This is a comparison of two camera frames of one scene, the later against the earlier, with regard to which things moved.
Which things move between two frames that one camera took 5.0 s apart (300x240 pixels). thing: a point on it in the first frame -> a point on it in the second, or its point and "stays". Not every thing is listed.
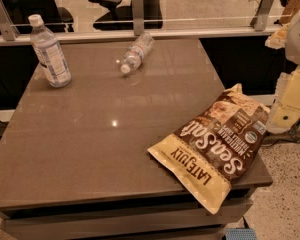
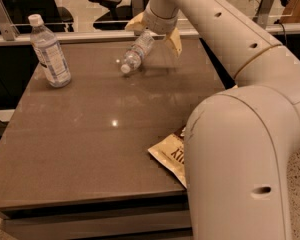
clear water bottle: [137, 53] stays
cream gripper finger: [278, 39] -> [176, 42]
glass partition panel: [140, 8] stays
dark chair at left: [25, 0] stays
